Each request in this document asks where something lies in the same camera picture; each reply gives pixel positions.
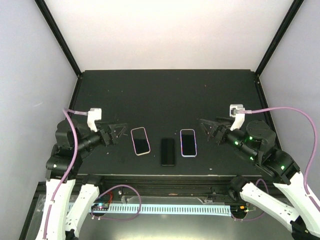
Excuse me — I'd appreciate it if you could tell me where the black front rail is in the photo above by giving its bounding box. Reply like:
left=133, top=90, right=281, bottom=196
left=32, top=174, right=305, bottom=198

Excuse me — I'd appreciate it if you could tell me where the black frame post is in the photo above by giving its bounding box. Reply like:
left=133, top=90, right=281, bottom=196
left=254, top=0, right=305, bottom=76
left=33, top=0, right=83, bottom=79

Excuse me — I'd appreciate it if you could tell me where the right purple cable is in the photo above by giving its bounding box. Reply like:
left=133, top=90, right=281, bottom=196
left=231, top=106, right=320, bottom=223

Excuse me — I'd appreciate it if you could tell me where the light blue cable duct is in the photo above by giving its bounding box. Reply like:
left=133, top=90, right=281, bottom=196
left=68, top=201, right=232, bottom=217

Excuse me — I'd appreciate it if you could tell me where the black phone case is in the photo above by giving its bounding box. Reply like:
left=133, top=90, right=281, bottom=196
left=160, top=138, right=176, bottom=166

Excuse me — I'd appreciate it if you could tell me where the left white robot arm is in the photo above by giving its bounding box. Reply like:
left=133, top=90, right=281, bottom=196
left=36, top=119, right=128, bottom=240

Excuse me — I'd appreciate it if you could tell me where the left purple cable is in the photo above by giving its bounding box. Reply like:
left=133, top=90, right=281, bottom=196
left=42, top=107, right=142, bottom=240

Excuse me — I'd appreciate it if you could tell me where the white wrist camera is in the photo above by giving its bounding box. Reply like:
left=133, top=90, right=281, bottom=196
left=87, top=108, right=102, bottom=133
left=229, top=104, right=245, bottom=131

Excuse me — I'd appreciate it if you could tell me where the beige phone case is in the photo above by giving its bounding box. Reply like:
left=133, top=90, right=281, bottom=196
left=130, top=126, right=152, bottom=157

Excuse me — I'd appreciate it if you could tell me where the lavender phone case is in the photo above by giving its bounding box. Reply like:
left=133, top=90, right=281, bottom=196
left=179, top=128, right=198, bottom=158

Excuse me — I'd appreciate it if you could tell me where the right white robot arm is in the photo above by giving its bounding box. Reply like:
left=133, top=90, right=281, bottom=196
left=200, top=117, right=320, bottom=240

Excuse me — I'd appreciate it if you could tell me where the left black frame post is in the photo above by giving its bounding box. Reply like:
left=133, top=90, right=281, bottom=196
left=33, top=0, right=83, bottom=79

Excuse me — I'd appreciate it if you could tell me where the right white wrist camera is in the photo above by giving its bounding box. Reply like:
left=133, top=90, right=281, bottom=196
left=229, top=104, right=245, bottom=131

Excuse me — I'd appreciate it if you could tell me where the right black frame post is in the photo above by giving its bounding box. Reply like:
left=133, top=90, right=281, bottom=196
left=254, top=0, right=305, bottom=76

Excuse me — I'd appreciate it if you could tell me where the circuit board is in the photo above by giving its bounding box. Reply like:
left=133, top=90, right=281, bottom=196
left=230, top=204, right=257, bottom=213
left=91, top=202, right=109, bottom=212

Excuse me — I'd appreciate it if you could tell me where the left circuit board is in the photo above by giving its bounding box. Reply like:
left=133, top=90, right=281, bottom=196
left=91, top=202, right=109, bottom=212

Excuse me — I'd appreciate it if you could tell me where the purple cable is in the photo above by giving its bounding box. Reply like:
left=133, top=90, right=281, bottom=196
left=231, top=106, right=320, bottom=223
left=42, top=107, right=142, bottom=240

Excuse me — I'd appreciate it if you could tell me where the right circuit board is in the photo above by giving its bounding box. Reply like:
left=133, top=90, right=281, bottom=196
left=230, top=204, right=257, bottom=213

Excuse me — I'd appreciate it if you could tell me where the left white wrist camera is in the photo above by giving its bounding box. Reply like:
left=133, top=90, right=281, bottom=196
left=87, top=108, right=102, bottom=133

